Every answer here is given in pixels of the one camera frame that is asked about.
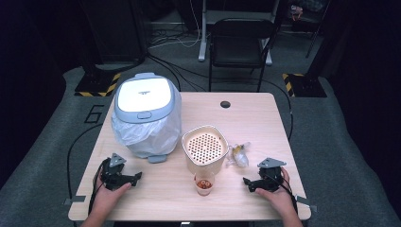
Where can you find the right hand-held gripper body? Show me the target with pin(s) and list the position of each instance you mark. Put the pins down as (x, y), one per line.
(270, 176)

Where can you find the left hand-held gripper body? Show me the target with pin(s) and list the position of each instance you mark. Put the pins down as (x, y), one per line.
(114, 176)

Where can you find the clear plastic wrapper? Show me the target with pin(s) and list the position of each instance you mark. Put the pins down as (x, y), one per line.
(241, 158)

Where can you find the white plastic trash bag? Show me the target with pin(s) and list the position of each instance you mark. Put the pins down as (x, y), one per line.
(148, 138)

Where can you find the clear plastic cup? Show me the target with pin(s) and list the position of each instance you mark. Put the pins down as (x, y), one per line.
(204, 186)

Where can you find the beige perforated strainer container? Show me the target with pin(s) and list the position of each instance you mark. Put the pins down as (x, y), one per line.
(205, 148)

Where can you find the white grey pedal trash can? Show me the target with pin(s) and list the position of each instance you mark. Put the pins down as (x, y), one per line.
(143, 94)

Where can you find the person's left hand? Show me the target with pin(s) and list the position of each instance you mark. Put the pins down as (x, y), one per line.
(107, 198)

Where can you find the person's right hand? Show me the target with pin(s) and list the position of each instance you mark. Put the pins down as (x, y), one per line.
(279, 200)

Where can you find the grey tape piece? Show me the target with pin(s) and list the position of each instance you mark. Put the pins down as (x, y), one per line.
(305, 201)
(75, 199)

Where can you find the black base with hazard tape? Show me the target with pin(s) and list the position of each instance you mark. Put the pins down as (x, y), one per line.
(94, 83)
(307, 85)

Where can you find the black folding chair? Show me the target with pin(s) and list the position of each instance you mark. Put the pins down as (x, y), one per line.
(241, 41)

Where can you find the white metal desk frame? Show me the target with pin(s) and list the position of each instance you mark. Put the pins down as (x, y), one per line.
(202, 38)

